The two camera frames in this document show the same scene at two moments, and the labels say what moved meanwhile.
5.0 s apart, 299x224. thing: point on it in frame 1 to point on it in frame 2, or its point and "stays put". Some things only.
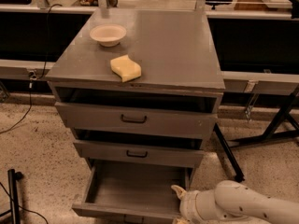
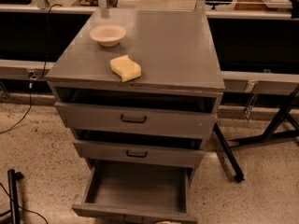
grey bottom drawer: (133, 191) stays put
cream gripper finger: (178, 190) to (169, 222)
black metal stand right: (284, 123) stays put
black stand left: (12, 177) stays put
